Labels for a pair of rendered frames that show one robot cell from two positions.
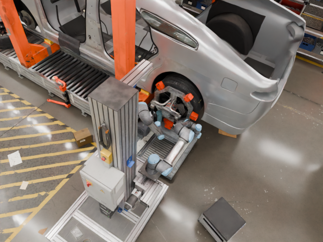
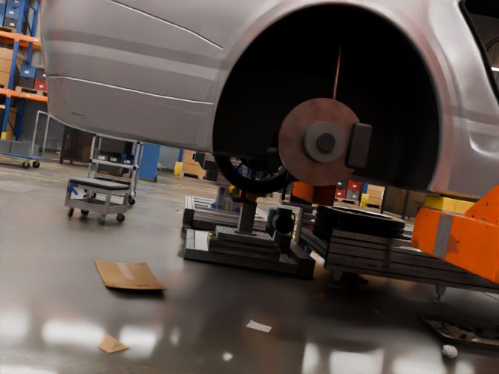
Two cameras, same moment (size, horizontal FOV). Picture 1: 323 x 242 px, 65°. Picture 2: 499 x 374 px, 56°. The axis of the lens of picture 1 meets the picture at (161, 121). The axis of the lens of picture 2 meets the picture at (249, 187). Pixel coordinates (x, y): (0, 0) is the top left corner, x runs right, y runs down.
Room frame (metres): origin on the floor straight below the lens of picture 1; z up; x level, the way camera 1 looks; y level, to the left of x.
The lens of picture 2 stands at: (5.28, -2.02, 0.74)
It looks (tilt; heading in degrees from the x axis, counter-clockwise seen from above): 3 degrees down; 148
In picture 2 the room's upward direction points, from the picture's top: 10 degrees clockwise
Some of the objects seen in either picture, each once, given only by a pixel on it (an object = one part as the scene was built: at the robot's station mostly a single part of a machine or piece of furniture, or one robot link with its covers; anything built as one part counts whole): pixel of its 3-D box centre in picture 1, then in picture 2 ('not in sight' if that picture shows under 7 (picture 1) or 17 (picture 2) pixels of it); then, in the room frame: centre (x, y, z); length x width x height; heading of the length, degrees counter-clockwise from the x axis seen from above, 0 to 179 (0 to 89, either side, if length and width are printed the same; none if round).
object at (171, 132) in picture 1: (173, 122); (246, 220); (2.43, -0.19, 0.32); 0.40 x 0.30 x 0.28; 65
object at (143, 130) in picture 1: (148, 125); (281, 229); (2.35, 0.19, 0.26); 0.42 x 0.18 x 0.35; 155
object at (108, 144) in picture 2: not in sight; (116, 151); (-4.34, 0.76, 0.48); 0.64 x 0.54 x 0.97; 146
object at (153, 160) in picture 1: (154, 161); not in sight; (1.33, 0.01, 0.98); 0.13 x 0.12 x 0.14; 60
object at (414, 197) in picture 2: not in sight; (409, 199); (-2.47, 7.61, 0.48); 1.27 x 0.88 x 0.97; 156
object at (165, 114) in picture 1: (169, 108); not in sight; (2.21, -0.08, 0.85); 0.21 x 0.14 x 0.14; 155
